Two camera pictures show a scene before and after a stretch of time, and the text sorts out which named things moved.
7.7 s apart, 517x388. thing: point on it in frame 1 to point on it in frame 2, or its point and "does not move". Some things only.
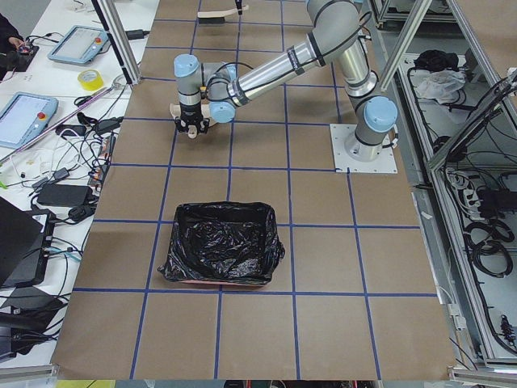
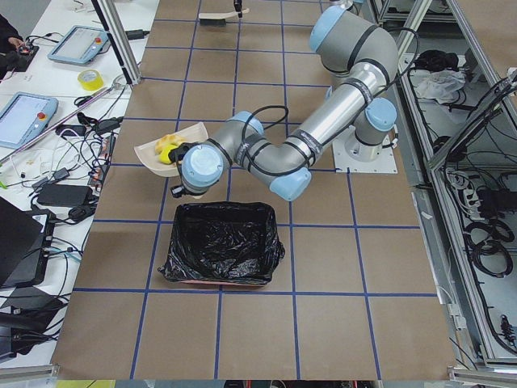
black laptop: (25, 244) does not move
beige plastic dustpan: (174, 109) to (147, 152)
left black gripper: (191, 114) to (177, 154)
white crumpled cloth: (437, 84) does not move
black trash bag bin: (234, 243) does not move
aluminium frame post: (111, 18) does not move
